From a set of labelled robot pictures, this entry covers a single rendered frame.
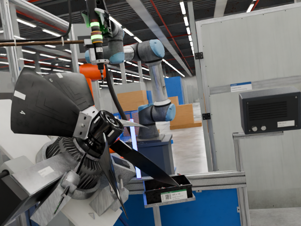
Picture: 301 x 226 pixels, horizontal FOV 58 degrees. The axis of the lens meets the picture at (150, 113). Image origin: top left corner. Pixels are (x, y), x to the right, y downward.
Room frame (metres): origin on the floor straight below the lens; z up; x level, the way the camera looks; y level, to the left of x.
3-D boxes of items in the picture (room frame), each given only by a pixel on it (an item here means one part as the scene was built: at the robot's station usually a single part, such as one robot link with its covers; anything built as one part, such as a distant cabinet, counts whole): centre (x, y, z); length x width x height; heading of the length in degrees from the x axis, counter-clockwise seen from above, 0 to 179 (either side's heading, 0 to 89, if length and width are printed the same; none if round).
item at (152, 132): (1.89, 0.03, 1.07); 0.15 x 0.15 x 0.10
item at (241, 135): (1.34, -0.52, 1.04); 0.24 x 0.03 x 0.03; 79
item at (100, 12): (1.11, 0.15, 1.64); 0.09 x 0.03 x 0.06; 0
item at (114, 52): (1.38, 0.14, 1.54); 0.11 x 0.08 x 0.11; 62
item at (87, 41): (1.11, 0.19, 1.50); 0.09 x 0.07 x 0.10; 113
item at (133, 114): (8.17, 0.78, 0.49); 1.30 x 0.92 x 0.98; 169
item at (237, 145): (1.36, -0.41, 0.96); 0.03 x 0.03 x 0.20; 79
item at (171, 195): (1.27, -0.03, 0.85); 0.22 x 0.17 x 0.07; 94
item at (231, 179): (1.45, 0.01, 0.82); 0.90 x 0.04 x 0.08; 79
